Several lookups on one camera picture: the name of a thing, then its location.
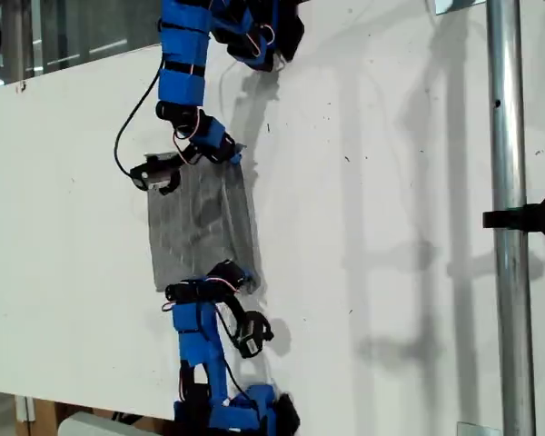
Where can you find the grey striped towel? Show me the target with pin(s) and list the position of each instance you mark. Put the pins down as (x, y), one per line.
(195, 218)

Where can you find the white plastic container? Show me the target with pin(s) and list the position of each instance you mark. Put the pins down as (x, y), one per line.
(100, 427)

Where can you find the wooden table leg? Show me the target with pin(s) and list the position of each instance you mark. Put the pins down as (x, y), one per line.
(45, 420)

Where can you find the black clamp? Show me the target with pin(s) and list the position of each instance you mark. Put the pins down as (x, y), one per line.
(527, 218)

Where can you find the black camera stalk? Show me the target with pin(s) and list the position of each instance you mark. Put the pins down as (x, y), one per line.
(234, 304)
(175, 181)

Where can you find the steel post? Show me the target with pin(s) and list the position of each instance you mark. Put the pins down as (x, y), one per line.
(508, 136)

